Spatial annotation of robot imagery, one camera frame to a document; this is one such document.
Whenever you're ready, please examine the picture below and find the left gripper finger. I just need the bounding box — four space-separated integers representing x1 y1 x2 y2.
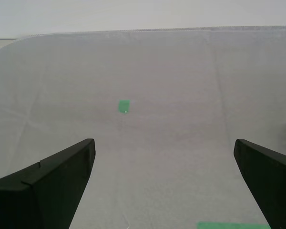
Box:
233 139 286 229
0 138 96 229

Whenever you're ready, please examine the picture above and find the long green tape strip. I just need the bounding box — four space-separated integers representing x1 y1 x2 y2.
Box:
196 221 272 229

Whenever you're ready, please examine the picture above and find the small green tape mark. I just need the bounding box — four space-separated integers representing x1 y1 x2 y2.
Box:
118 100 131 115

